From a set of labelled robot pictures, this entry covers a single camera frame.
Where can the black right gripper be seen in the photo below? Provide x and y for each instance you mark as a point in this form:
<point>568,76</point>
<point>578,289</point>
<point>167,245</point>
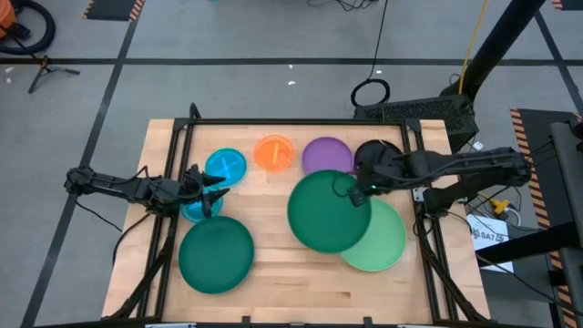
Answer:
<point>387,175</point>

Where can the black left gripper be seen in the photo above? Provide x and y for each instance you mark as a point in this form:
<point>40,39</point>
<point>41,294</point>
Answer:
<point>170,193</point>

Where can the teal plate with tape strip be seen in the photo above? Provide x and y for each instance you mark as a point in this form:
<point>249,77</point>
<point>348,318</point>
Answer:
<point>193,212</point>

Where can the teal plate with crossed tape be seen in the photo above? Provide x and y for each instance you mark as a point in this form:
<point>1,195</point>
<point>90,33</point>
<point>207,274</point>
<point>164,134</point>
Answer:
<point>230,159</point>

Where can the purple plastic plate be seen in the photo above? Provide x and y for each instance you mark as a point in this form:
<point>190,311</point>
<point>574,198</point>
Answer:
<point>325,155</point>

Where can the dark green plastic plate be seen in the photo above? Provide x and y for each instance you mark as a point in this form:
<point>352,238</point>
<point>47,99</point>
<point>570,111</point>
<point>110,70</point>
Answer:
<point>319,218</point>
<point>216,255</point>

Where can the orange transparent plastic plate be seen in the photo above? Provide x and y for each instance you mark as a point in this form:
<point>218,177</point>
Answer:
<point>266,155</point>

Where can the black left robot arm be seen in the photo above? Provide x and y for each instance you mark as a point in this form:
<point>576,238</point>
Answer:
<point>109,186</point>

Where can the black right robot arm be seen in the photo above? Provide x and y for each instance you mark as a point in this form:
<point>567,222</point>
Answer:
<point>478,164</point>

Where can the black round plate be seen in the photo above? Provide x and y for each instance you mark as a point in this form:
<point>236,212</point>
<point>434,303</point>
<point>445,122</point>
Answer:
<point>370,148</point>

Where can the light green plastic plate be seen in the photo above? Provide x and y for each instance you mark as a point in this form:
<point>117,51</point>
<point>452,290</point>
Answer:
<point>387,241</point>

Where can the white printed paper sheet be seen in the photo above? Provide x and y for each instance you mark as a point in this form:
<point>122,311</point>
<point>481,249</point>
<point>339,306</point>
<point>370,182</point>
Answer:
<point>489,228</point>

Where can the yellow power plug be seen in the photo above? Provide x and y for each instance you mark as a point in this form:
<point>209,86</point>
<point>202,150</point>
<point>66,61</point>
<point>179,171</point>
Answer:
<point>499,206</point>

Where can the black hazard-striped floor mat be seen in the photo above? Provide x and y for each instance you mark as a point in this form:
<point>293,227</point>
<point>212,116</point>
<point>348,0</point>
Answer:
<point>111,9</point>
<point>569,3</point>
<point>535,136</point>

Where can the black support pole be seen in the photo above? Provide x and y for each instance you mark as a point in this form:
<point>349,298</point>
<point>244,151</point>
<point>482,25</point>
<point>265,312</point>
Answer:
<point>501,41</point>

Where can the black tripod stand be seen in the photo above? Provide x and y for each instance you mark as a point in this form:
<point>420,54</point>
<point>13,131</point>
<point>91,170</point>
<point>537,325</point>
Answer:
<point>44,67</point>

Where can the orange shop vacuum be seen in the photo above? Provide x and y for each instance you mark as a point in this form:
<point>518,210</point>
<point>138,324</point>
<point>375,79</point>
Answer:
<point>6,16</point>

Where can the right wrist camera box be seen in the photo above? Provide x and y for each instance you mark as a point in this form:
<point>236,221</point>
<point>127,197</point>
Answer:
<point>357,197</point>

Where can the black aluminium table frame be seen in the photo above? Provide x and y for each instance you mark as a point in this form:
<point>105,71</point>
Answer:
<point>296,121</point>

